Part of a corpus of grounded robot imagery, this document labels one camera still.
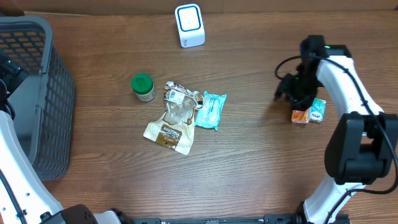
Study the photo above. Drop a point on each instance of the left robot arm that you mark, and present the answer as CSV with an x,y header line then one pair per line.
x,y
24,199

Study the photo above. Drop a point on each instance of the teal tissue pack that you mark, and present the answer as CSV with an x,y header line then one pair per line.
x,y
317,110

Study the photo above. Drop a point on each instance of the grey plastic shopping basket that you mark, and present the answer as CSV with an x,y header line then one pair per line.
x,y
40,94

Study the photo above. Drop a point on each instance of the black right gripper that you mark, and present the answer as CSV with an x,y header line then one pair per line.
x,y
286,88

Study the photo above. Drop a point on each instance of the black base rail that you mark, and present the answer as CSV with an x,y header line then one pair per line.
x,y
205,221

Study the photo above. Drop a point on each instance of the teal wet wipes pack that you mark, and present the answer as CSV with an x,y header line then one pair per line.
x,y
209,116

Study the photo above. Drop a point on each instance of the white barcode scanner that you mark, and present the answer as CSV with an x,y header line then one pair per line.
x,y
190,26

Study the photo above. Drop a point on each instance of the clear bagged bread snack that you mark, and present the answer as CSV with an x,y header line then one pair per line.
x,y
175,128

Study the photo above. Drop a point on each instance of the green cap bottle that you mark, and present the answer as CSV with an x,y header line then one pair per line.
x,y
143,86

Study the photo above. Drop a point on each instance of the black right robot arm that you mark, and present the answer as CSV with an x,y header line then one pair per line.
x,y
362,148

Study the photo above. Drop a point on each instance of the orange tissue pack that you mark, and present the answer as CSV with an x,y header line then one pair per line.
x,y
301,117

